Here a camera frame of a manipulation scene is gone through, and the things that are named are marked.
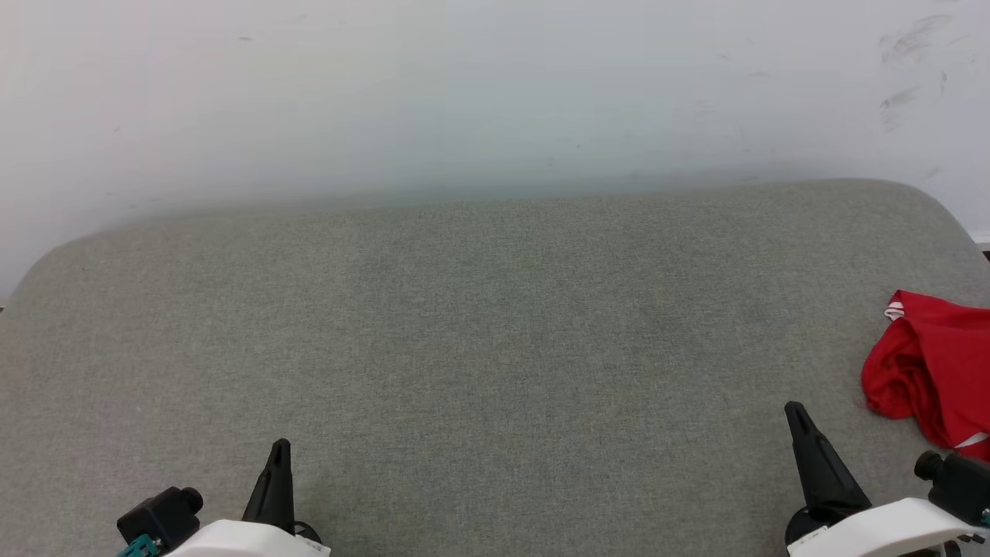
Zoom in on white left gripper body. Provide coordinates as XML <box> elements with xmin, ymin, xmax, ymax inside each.
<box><xmin>165</xmin><ymin>519</ymin><xmax>333</xmax><ymax>557</ymax></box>

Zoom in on red basketball jersey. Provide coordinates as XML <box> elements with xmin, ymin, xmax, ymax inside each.
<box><xmin>861</xmin><ymin>289</ymin><xmax>990</xmax><ymax>463</ymax></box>

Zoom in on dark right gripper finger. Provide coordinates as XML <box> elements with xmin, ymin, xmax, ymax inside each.
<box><xmin>794</xmin><ymin>402</ymin><xmax>872</xmax><ymax>514</ymax></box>
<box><xmin>784</xmin><ymin>401</ymin><xmax>835</xmax><ymax>519</ymax></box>

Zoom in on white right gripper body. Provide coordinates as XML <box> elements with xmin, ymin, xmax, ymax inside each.
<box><xmin>784</xmin><ymin>497</ymin><xmax>983</xmax><ymax>557</ymax></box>

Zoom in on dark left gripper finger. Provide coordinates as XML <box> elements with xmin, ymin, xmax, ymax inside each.
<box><xmin>278</xmin><ymin>439</ymin><xmax>297</xmax><ymax>535</ymax></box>
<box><xmin>241</xmin><ymin>439</ymin><xmax>282</xmax><ymax>528</ymax></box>

